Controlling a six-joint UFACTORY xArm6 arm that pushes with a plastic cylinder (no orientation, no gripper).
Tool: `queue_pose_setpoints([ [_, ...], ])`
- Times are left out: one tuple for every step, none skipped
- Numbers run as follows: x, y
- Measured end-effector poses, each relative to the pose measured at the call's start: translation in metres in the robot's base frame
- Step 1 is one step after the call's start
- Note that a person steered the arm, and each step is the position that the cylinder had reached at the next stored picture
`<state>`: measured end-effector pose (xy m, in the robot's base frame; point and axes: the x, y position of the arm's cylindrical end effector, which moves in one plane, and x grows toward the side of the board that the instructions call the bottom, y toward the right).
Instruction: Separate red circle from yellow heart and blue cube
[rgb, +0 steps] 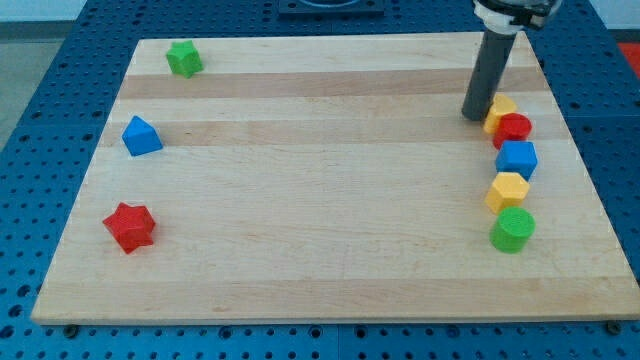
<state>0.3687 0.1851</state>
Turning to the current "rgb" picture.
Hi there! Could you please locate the red star block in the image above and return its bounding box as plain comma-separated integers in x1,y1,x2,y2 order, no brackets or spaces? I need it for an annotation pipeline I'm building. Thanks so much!
102,202,156,254

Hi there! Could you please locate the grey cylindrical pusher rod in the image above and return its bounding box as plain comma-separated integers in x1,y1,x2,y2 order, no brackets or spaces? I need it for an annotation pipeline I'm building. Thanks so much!
461,29,516,121

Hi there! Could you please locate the green star block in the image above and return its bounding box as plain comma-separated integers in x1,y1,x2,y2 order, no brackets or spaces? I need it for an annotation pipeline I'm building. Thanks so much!
166,40,204,78

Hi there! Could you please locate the yellow hexagon block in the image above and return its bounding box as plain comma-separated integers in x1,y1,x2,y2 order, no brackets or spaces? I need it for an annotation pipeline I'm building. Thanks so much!
484,172,530,215

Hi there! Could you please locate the green cylinder block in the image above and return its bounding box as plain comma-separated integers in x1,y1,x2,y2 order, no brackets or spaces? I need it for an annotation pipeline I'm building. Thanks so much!
489,207,536,254

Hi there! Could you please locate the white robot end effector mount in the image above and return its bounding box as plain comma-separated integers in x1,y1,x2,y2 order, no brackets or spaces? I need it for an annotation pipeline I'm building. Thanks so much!
472,0,563,35

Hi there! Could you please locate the red circle block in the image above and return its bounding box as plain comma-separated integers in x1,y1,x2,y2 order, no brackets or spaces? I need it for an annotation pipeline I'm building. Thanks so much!
492,113,533,150

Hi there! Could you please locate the dark blue base plate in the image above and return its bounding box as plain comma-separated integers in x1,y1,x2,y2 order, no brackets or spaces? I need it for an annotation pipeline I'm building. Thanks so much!
276,0,385,16

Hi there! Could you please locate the wooden board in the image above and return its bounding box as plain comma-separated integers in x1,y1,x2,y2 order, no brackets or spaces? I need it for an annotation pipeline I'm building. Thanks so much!
31,32,639,325

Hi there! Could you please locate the yellow heart block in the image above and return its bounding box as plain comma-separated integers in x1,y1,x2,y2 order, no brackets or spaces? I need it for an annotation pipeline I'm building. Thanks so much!
483,93,518,134

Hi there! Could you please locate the blue triangle block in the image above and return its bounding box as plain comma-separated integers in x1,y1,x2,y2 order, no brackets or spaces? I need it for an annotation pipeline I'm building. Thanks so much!
121,116,163,157

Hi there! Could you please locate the blue cube block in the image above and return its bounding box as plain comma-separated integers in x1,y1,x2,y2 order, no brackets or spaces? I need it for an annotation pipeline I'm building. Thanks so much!
495,140,538,181

